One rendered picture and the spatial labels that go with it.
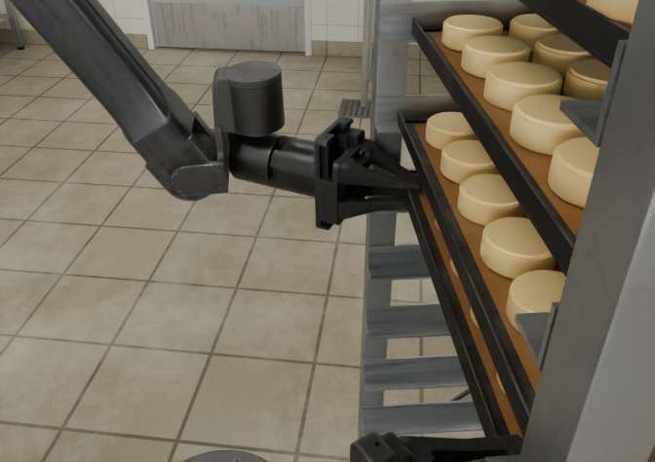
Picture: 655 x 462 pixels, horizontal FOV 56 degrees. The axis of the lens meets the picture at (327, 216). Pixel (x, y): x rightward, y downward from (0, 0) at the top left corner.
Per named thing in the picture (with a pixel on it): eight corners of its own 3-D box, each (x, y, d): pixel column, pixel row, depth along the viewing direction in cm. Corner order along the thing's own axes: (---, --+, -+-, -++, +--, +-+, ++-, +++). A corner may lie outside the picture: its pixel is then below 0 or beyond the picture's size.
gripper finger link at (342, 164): (411, 179, 56) (318, 160, 60) (407, 245, 60) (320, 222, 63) (435, 149, 61) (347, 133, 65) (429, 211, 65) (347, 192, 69)
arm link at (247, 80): (182, 156, 71) (173, 197, 64) (164, 59, 65) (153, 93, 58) (287, 149, 72) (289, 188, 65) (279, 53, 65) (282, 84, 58)
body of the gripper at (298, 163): (330, 143, 58) (262, 129, 61) (331, 233, 64) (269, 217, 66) (358, 117, 63) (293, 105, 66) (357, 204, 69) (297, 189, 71)
